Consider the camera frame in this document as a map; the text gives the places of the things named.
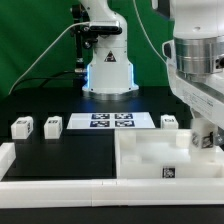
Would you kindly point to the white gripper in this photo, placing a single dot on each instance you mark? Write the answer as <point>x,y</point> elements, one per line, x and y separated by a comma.
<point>205,97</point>

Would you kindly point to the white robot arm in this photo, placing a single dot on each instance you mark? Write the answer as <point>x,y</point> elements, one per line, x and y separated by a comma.
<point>194,58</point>

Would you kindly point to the white sheet with tags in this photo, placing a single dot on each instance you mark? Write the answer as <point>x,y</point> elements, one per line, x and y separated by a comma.
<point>110,120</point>

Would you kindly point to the white U-shaped obstacle fence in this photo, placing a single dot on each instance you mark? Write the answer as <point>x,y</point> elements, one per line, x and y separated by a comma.
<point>95,193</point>

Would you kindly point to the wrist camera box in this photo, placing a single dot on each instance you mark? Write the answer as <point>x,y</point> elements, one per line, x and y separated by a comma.
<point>168,49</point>

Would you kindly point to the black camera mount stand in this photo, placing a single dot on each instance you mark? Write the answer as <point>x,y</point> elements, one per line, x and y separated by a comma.
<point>79,15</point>

